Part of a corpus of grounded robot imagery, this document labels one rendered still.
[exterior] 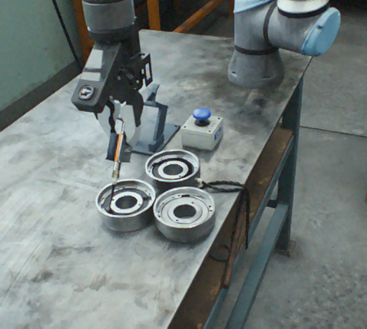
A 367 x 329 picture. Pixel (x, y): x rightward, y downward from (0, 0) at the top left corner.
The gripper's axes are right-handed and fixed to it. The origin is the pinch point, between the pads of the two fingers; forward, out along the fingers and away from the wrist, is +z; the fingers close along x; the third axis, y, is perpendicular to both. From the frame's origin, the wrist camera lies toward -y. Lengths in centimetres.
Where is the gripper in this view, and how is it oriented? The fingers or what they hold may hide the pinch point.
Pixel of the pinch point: (121, 141)
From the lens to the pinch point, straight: 84.3
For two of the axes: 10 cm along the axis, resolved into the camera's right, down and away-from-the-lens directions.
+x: -9.2, -1.7, 3.6
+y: 3.9, -5.2, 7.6
